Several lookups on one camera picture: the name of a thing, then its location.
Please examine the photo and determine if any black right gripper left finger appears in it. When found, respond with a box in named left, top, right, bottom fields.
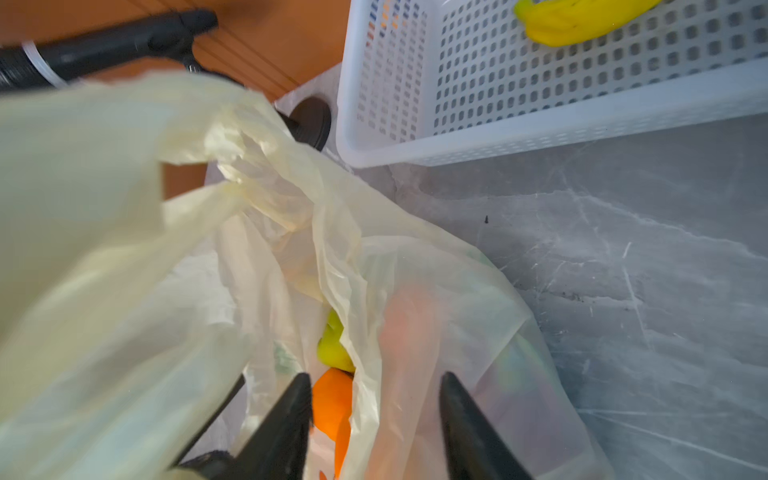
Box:
left=197, top=373, right=313, bottom=480

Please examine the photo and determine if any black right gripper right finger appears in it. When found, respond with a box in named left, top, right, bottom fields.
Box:
left=439, top=372, right=531, bottom=480

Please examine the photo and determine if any orange fruit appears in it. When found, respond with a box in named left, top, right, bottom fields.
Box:
left=312, top=368, right=353, bottom=479

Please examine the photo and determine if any yellowish plastic bag orange print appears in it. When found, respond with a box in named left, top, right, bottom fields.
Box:
left=1, top=73, right=614, bottom=479

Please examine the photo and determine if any light green fruit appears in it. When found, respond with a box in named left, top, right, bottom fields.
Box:
left=316, top=309, right=356, bottom=374

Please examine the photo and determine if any white perforated plastic basket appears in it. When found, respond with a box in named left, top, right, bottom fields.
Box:
left=336, top=1, right=767, bottom=168

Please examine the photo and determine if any black microphone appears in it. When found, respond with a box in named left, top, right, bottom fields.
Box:
left=1, top=9, right=218, bottom=94

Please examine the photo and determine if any yellow banana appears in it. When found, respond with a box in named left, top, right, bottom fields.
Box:
left=514, top=0, right=661, bottom=47

